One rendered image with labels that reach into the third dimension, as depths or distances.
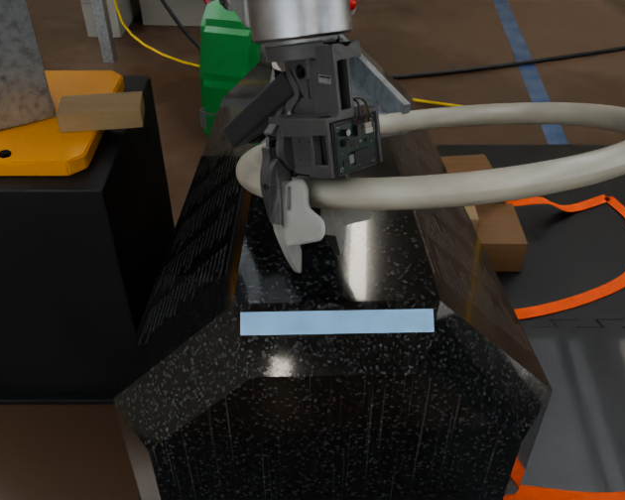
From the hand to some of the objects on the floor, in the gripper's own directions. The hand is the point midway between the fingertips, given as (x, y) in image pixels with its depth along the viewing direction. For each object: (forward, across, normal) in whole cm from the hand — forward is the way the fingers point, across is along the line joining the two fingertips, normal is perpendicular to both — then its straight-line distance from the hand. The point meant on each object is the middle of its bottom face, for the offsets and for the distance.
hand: (312, 249), depth 69 cm
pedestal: (+62, +44, +160) cm, 177 cm away
